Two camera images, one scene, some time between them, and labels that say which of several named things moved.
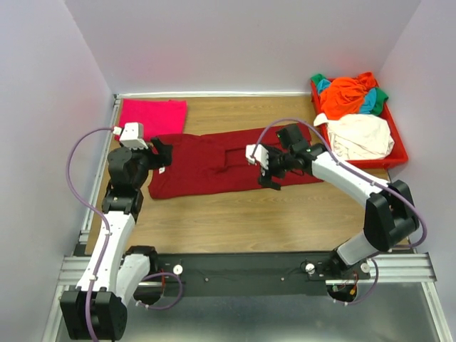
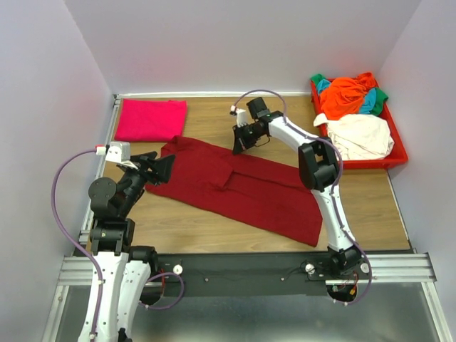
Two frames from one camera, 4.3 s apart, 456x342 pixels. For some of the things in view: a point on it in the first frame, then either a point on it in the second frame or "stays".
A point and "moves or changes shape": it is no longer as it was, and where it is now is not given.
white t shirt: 358,137 stays
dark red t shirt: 207,162 moves or changes shape
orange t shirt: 344,96 stays
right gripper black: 266,181 → 240,143
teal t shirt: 369,101 stays
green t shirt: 380,93 stays
